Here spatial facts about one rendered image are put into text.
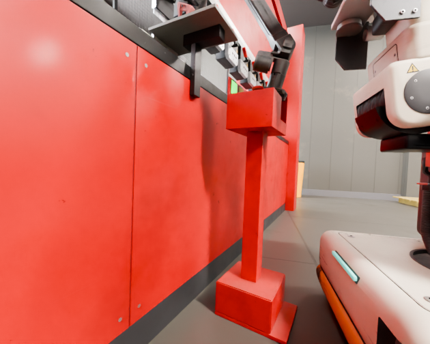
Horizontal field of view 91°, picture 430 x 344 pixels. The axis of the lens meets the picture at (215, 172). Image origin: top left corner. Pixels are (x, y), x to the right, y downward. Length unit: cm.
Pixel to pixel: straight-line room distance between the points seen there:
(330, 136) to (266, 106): 424
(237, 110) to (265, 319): 68
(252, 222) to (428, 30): 68
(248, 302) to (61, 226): 59
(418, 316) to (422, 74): 51
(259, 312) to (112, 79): 78
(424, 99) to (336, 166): 424
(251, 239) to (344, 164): 426
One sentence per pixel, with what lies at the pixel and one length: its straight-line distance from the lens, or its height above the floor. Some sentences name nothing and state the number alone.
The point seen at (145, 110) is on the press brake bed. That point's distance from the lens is 62.
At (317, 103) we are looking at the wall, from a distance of 499.
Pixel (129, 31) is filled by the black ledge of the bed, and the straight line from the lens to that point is 64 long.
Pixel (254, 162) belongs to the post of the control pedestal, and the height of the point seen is 55.
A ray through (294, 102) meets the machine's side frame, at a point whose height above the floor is 136.
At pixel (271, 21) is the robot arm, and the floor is 108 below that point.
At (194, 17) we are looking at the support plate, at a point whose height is 99.
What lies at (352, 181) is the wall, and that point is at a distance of 501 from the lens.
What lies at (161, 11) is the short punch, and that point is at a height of 110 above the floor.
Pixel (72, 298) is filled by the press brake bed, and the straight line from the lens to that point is 57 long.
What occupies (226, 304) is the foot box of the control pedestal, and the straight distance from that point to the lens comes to 86.
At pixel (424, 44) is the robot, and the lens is 75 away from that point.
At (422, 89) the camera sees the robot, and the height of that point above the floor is 73.
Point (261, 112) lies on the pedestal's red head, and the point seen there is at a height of 70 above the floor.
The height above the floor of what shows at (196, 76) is 84.
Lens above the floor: 53
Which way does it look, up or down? 2 degrees down
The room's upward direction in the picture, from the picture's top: 2 degrees clockwise
